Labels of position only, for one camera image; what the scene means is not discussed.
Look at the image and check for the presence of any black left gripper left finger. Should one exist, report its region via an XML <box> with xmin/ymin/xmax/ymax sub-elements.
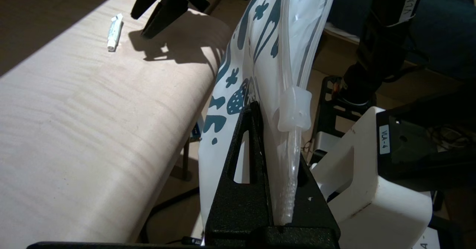
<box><xmin>205</xmin><ymin>100</ymin><xmax>274</xmax><ymax>245</ymax></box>

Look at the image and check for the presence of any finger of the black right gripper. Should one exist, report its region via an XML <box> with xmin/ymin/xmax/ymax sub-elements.
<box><xmin>130</xmin><ymin>0</ymin><xmax>168</xmax><ymax>20</ymax></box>
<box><xmin>141</xmin><ymin>0</ymin><xmax>191</xmax><ymax>40</ymax></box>

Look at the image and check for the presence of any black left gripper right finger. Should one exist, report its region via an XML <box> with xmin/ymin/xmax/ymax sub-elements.
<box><xmin>274</xmin><ymin>153</ymin><xmax>340</xmax><ymax>229</ymax></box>

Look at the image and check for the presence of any small white toothpaste tube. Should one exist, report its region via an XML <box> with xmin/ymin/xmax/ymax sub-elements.
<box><xmin>107</xmin><ymin>13</ymin><xmax>124</xmax><ymax>52</ymax></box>

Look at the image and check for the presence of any white floral zip pouch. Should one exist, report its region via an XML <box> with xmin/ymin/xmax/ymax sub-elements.
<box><xmin>198</xmin><ymin>0</ymin><xmax>337</xmax><ymax>226</ymax></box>

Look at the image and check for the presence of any white and black robot base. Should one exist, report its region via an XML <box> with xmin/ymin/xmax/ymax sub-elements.
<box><xmin>312</xmin><ymin>76</ymin><xmax>476</xmax><ymax>249</ymax></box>

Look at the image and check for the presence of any light wooden shelf desk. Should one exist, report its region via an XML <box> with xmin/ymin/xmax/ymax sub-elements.
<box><xmin>0</xmin><ymin>0</ymin><xmax>232</xmax><ymax>244</ymax></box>

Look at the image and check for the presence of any black robot torso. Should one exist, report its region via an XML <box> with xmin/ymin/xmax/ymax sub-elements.
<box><xmin>342</xmin><ymin>0</ymin><xmax>428</xmax><ymax>106</ymax></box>

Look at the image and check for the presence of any dark blue panel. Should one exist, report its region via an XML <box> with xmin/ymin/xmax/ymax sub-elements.
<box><xmin>327</xmin><ymin>0</ymin><xmax>476</xmax><ymax>80</ymax></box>

